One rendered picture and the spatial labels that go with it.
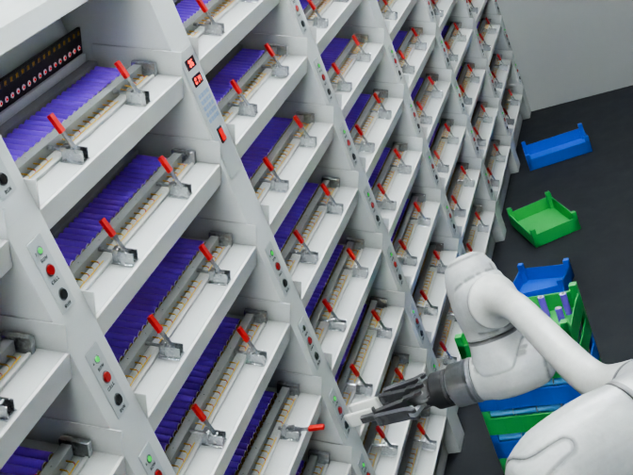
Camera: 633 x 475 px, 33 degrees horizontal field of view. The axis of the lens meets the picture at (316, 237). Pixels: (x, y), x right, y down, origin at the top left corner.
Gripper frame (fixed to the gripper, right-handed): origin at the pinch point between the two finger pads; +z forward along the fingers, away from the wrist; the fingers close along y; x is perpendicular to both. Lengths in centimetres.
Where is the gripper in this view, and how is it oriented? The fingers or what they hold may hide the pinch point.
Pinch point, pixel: (363, 412)
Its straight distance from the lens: 222.3
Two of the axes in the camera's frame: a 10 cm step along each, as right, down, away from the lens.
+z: -8.5, 3.2, 4.2
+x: -4.7, -8.3, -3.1
